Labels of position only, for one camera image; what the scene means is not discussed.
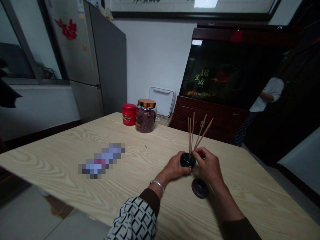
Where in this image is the person's left hand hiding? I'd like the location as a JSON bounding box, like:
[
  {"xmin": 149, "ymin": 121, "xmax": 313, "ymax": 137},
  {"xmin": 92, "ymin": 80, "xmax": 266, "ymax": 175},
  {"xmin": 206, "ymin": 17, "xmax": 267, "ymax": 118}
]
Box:
[{"xmin": 160, "ymin": 151, "xmax": 193, "ymax": 182}]

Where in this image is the person's right hand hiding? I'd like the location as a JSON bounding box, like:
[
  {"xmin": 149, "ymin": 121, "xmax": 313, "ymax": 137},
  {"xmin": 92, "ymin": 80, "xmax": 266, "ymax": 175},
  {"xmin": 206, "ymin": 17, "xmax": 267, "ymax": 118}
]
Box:
[{"xmin": 191, "ymin": 147, "xmax": 225, "ymax": 187}]

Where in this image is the black diffuser bottle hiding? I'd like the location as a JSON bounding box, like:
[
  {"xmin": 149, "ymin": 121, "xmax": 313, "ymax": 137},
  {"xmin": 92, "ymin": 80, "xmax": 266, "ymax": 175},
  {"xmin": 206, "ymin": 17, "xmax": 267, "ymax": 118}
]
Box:
[{"xmin": 180, "ymin": 152, "xmax": 197, "ymax": 169}]

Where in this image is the dark wooden cabinet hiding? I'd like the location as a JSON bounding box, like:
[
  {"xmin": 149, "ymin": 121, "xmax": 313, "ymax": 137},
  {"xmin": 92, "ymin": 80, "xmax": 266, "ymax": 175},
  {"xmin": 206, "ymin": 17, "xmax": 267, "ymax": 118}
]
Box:
[{"xmin": 170, "ymin": 95, "xmax": 251, "ymax": 143}]

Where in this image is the dark brown round lid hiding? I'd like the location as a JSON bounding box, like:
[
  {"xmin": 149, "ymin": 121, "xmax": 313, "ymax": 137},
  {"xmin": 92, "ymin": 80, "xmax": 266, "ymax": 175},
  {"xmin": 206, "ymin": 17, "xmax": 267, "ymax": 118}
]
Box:
[{"xmin": 191, "ymin": 178, "xmax": 209, "ymax": 199}]

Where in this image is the white air purifier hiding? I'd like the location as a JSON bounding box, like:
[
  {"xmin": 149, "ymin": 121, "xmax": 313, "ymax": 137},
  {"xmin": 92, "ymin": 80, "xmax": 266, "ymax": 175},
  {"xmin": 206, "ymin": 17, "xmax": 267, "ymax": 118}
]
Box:
[{"xmin": 148, "ymin": 87, "xmax": 176, "ymax": 118}]

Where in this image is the glass jar with copper lid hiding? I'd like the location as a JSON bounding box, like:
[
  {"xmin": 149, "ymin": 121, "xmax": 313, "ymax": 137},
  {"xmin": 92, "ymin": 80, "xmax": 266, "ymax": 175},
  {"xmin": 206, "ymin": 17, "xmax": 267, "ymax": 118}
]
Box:
[{"xmin": 135, "ymin": 99, "xmax": 157, "ymax": 134}]

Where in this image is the red tin can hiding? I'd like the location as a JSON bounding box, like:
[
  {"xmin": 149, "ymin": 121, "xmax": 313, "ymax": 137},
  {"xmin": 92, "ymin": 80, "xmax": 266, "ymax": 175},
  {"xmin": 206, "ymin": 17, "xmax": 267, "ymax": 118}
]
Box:
[{"xmin": 122, "ymin": 103, "xmax": 137, "ymax": 126}]

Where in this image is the dark fish tank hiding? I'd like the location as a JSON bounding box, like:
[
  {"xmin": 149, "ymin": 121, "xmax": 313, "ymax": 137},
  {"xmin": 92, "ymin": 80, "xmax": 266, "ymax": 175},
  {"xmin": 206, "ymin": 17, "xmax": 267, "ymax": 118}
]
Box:
[{"xmin": 180, "ymin": 27, "xmax": 278, "ymax": 111}]

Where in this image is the red hanging ornament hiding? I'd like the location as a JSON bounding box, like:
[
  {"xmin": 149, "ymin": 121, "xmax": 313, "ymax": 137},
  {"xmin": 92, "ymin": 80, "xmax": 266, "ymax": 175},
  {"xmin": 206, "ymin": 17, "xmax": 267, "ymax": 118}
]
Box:
[{"xmin": 230, "ymin": 30, "xmax": 244, "ymax": 43}]

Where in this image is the grey refrigerator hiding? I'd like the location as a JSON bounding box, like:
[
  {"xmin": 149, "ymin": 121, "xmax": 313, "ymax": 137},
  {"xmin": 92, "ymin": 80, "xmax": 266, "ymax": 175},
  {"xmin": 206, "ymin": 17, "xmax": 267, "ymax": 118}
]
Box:
[{"xmin": 46, "ymin": 0, "xmax": 127, "ymax": 125}]

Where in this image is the window with grey frame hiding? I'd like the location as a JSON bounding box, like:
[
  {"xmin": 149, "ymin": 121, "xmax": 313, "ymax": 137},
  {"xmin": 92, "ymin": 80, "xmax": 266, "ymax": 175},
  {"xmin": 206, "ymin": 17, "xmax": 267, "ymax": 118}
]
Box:
[{"xmin": 0, "ymin": 0, "xmax": 70, "ymax": 86}]

